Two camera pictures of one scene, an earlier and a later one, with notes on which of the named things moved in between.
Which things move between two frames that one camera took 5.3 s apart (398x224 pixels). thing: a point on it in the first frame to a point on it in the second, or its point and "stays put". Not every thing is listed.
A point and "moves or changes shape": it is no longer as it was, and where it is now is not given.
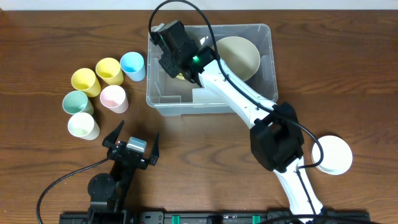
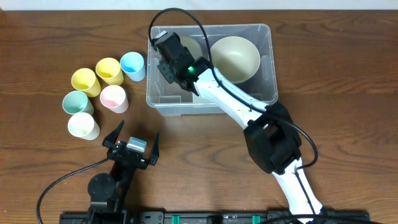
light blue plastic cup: (132, 64) stays put
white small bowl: (337, 155) moves or changes shape
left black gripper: (125, 154) stays put
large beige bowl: (241, 54) stays put
